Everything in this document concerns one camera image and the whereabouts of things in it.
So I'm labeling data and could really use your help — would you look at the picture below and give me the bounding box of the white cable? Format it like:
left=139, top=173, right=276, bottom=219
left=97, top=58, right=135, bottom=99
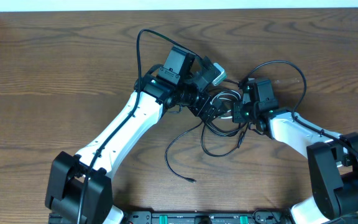
left=209, top=90, right=242, bottom=120

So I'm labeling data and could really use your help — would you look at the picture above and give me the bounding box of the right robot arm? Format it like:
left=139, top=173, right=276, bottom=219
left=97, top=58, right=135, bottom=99
left=233, top=78, right=358, bottom=223

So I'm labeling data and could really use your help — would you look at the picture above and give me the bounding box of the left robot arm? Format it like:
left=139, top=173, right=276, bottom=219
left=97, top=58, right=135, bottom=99
left=45, top=45, right=227, bottom=223

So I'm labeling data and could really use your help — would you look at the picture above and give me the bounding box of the right camera black cable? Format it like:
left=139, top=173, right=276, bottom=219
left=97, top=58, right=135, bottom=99
left=237, top=60, right=358, bottom=220

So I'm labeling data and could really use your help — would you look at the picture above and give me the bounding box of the camera black cable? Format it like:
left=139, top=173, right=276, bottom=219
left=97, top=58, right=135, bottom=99
left=76, top=29, right=204, bottom=224
left=237, top=60, right=358, bottom=220

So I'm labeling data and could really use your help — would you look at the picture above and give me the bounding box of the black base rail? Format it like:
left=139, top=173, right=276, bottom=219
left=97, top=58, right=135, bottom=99
left=48, top=208, right=358, bottom=224

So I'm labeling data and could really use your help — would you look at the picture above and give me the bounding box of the left camera black cable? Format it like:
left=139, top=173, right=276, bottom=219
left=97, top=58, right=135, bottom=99
left=76, top=29, right=204, bottom=224

